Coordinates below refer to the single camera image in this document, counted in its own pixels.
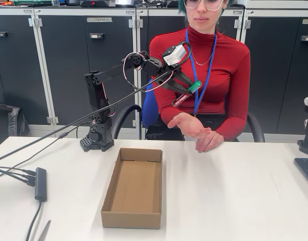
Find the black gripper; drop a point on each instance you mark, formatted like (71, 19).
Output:
(174, 80)

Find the green permanent marker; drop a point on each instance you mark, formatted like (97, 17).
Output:
(194, 86)

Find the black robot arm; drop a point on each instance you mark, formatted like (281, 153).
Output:
(96, 100)

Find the woman's right forearm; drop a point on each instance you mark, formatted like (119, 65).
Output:
(169, 113)

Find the woman's left forearm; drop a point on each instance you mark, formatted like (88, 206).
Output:
(234, 128)

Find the woman's right hand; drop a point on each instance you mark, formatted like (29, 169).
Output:
(191, 126)

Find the woman's left hand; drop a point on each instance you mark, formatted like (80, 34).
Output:
(210, 141)

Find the woman in red turtleneck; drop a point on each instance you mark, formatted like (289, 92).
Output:
(219, 62)

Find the blue black office chair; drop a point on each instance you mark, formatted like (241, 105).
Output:
(147, 113)

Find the gold rimmed glasses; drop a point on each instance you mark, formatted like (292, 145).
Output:
(214, 6)

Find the open cardboard box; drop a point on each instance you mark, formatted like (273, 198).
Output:
(134, 190)

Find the black case red logo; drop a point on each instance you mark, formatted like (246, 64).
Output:
(96, 3)

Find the dark laptop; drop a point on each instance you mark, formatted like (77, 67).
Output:
(307, 170)

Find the green crate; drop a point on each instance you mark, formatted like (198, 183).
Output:
(31, 2)

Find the dark grey USB hub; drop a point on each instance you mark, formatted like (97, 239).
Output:
(40, 183)

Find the black backpack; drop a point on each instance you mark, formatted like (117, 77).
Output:
(11, 120)

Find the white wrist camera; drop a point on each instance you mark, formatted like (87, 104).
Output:
(175, 55)

